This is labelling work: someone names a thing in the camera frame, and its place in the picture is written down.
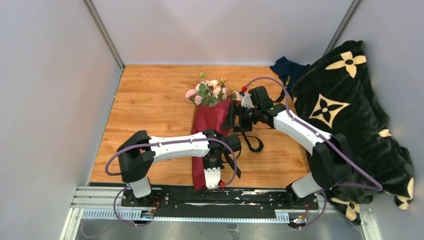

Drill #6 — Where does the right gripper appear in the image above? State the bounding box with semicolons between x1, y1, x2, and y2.
220;101;262;133

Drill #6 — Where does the black blanket with cream flowers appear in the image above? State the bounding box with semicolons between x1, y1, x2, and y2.
291;40;415;225

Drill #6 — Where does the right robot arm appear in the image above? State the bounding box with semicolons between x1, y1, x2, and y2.
221;86;354;209

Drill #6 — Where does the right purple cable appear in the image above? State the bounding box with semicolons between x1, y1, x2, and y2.
241;76;384;229

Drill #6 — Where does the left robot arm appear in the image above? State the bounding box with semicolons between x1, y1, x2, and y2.
113;129;241;207

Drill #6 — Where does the aluminium rail frame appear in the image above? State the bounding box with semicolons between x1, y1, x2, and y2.
60;183;382;240

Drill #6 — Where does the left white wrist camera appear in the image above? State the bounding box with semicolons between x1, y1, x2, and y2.
204;167;221;190

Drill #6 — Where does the dark red wrapping paper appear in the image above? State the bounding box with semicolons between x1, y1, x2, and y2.
190;99;238;191

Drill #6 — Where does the purple cable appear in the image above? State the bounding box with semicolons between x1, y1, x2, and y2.
241;76;384;229
104;137;239;228

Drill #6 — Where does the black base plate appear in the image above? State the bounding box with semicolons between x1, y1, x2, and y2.
119;185;319;220

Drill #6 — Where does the dark blue cloth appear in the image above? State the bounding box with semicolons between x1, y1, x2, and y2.
270;56;311;99

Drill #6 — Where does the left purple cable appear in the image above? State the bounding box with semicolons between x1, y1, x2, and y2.
104;137;239;228

